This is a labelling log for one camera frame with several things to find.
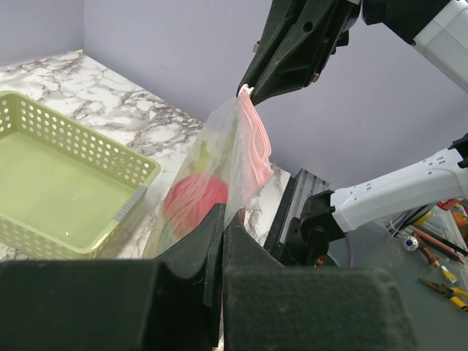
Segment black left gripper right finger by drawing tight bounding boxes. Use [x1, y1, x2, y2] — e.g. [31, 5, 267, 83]
[222, 217, 419, 350]

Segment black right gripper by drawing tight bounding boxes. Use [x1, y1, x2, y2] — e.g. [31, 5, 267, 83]
[239, 0, 361, 105]

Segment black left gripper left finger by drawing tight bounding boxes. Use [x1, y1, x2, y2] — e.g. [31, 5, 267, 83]
[1, 204, 225, 350]

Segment red fake apple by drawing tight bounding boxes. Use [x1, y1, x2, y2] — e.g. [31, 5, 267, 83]
[163, 173, 228, 238]

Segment clear zip top bag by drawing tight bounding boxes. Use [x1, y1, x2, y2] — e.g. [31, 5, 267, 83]
[143, 84, 273, 258]

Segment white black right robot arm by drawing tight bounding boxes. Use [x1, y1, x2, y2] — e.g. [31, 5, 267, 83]
[239, 1, 467, 262]

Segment green fake vegetable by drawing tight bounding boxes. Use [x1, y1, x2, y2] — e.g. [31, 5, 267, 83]
[189, 137, 233, 176]

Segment green perforated plastic basket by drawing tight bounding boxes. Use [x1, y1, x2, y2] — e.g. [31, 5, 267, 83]
[1, 91, 160, 260]

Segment red pencil tool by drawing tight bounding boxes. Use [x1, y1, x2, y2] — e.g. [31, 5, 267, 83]
[412, 230, 467, 263]

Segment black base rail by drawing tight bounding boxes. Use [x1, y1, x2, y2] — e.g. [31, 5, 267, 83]
[263, 168, 329, 266]

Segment yellow handled pliers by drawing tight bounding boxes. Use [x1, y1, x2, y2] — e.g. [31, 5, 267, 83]
[418, 265, 467, 312]

